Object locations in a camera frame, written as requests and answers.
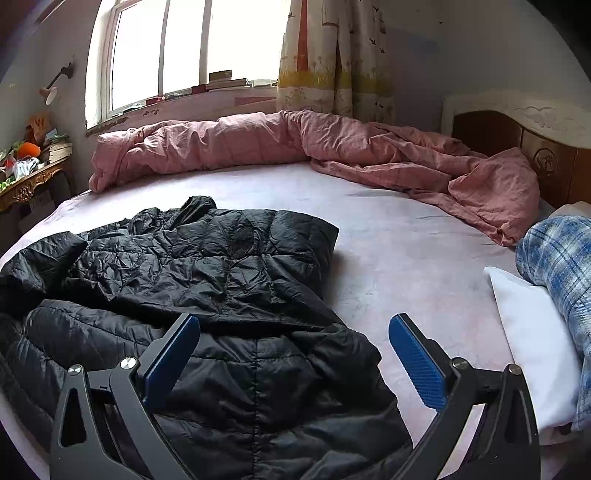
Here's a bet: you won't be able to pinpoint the window with white frame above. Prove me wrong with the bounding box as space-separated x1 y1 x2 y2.
85 1 290 127

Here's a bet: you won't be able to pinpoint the blue plaid folded garment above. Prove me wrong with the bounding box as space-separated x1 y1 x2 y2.
516 216 590 431

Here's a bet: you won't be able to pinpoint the books on window sill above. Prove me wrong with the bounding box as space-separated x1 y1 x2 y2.
190 70 249 94

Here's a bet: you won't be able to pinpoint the black quilted down jacket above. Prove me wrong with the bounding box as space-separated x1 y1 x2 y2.
1 196 413 479

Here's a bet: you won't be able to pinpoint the white pillow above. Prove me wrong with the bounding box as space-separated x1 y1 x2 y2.
549 201 591 218

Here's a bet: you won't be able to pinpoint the pink quilt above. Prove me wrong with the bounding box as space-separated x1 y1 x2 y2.
88 110 540 246

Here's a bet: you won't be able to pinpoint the ornate wooden side table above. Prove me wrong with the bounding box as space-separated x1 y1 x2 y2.
1 157 74 236

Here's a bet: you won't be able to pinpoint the orange plush toy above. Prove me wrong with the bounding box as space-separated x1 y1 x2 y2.
15 142 41 160

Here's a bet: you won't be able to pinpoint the white folded garment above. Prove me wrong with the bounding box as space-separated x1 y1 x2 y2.
484 266 581 446

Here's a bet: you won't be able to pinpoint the stack of books on table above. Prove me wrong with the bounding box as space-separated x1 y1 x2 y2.
39 136 73 163

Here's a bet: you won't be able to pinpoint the tree pattern curtain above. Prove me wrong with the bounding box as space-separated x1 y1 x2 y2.
276 0 394 124

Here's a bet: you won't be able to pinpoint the bed with pink sheet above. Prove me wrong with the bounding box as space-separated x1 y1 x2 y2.
0 161 578 480

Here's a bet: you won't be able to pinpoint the wooden carved headboard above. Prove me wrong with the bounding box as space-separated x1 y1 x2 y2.
441 90 590 208

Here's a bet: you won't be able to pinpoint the pink wall lamp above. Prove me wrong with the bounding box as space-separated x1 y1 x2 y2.
39 62 74 106

